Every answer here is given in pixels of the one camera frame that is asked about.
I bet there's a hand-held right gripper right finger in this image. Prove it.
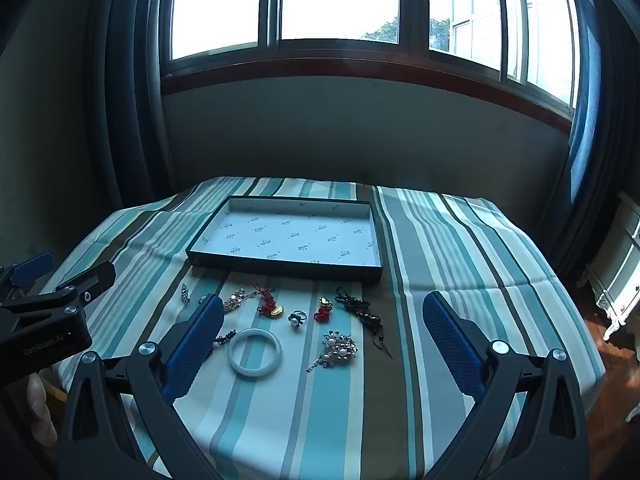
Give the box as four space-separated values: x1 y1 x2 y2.
422 291 591 480

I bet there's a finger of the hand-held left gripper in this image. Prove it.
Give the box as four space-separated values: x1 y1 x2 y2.
0 260 117 332
0 251 56 302

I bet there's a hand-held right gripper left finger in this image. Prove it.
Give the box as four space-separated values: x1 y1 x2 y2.
57 294 226 480

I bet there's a dark red bead bracelet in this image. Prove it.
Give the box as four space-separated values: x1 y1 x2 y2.
205 329 237 358

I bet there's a white jade bangle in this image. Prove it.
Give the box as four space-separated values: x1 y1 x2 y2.
227 328 282 376

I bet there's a gold chain bracelet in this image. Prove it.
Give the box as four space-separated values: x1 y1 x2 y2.
199 287 261 313

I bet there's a large pearl rhinestone brooch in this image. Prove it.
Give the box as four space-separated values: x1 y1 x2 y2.
306 331 359 373

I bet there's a small red knot charm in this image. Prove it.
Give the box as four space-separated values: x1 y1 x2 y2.
313 296 335 325

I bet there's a dark green shallow box tray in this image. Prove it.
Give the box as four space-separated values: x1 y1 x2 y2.
186 196 385 283

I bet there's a person's left hand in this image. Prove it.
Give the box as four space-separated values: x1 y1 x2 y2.
25 372 58 448

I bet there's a red knot charm gold ingot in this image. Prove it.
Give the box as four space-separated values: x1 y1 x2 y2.
256 282 285 318

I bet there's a striped teal tablecloth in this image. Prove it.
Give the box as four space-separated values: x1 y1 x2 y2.
37 176 607 480

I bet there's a white carved cabinet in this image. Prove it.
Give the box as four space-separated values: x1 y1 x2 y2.
577 192 640 341

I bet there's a dark blue curtain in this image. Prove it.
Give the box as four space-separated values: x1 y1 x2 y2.
82 0 176 211
535 0 640 281

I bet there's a window with wooden sill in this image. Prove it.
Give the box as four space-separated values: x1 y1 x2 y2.
160 0 583 133

